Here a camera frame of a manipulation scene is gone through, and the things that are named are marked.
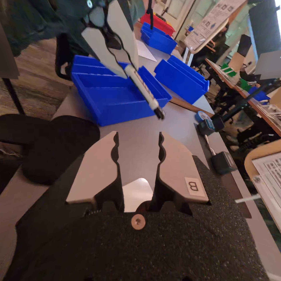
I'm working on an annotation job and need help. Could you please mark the blue tape roll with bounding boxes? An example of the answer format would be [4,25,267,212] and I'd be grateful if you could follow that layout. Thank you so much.
[195,111,212,123]

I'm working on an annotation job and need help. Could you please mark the printed poster board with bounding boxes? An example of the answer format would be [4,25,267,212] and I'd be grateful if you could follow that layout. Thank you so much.
[184,0,247,53]

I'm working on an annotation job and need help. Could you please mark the white-topped wooden board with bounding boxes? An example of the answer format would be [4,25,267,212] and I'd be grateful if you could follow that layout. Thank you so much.
[169,98,214,118]

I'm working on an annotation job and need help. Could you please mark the green plastic bin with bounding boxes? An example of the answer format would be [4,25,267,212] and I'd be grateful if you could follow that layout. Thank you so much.
[239,78,253,92]
[221,64,239,78]

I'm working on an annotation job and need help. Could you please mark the red plastic bin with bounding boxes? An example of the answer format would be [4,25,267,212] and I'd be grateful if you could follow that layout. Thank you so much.
[140,13,175,36]

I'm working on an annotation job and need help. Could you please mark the printed instruction sheet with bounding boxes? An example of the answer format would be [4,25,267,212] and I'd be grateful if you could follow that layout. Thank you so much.
[252,153,281,211]

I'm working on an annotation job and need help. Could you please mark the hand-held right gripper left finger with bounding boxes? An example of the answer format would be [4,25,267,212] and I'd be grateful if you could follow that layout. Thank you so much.
[66,131,125,212]

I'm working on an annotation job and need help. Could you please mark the black table mat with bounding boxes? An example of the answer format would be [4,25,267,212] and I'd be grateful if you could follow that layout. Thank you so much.
[193,123,252,219]

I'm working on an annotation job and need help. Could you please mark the white charging cable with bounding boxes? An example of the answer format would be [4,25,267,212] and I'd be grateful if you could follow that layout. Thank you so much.
[204,134,218,157]

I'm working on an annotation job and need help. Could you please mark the dark grey case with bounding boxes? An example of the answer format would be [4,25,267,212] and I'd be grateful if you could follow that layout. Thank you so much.
[211,151,237,175]

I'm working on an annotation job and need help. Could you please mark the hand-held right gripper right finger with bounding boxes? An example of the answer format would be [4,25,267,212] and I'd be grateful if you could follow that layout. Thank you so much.
[150,132,209,212]

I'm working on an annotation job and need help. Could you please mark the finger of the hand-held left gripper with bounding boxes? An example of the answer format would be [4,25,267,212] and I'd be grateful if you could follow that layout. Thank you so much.
[81,26,128,79]
[107,0,140,71]

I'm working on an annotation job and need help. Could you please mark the small studio light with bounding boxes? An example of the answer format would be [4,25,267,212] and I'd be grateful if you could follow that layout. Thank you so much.
[237,34,252,58]

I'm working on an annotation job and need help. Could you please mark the blue plastic bin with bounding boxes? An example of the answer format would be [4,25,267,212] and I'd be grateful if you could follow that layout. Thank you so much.
[71,55,172,127]
[154,55,210,105]

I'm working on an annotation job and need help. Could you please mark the black battery charger case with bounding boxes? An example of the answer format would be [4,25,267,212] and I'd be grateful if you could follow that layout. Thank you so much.
[197,120,215,136]

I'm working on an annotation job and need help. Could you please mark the black marker cap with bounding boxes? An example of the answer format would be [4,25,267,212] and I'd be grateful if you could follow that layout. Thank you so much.
[153,105,165,121]

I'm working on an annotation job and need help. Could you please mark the black hanging cable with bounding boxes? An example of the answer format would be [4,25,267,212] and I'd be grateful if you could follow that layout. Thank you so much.
[147,0,154,30]

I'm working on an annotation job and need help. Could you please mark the black dry-erase marker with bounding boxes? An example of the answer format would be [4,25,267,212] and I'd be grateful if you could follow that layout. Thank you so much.
[124,65,165,121]

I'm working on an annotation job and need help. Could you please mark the wooden table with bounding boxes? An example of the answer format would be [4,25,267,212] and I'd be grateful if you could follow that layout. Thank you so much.
[205,58,281,136]

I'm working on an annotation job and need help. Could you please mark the small blue bin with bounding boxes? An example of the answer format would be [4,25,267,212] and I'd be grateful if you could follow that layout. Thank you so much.
[140,22,178,55]
[248,87,271,103]

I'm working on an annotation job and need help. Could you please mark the studio light panel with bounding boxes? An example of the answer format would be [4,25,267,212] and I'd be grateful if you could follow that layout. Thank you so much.
[248,0,281,58]

